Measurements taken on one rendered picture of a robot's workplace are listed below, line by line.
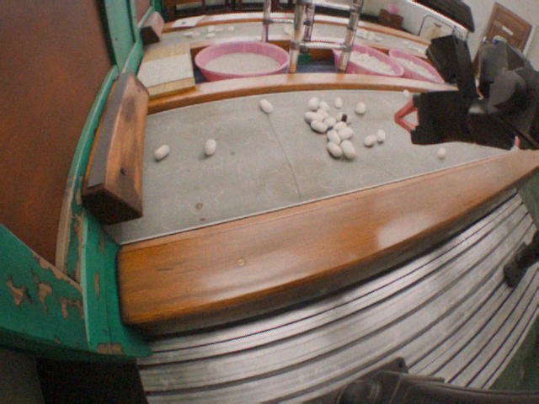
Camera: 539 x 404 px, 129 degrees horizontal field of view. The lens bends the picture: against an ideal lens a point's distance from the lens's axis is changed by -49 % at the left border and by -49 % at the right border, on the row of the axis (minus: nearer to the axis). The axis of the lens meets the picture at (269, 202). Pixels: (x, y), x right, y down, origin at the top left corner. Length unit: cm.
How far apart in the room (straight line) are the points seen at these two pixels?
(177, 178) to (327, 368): 38
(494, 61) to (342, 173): 32
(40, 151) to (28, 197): 5
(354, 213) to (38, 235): 38
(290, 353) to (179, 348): 16
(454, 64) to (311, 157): 29
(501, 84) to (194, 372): 49
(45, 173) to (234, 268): 24
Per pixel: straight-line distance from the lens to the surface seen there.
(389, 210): 39
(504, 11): 552
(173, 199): 39
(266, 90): 58
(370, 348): 42
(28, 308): 20
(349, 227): 35
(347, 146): 46
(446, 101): 31
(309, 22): 89
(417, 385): 25
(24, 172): 24
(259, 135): 47
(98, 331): 28
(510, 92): 23
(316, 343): 39
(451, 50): 33
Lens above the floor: 105
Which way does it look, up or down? 56 degrees down
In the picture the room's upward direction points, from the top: 7 degrees clockwise
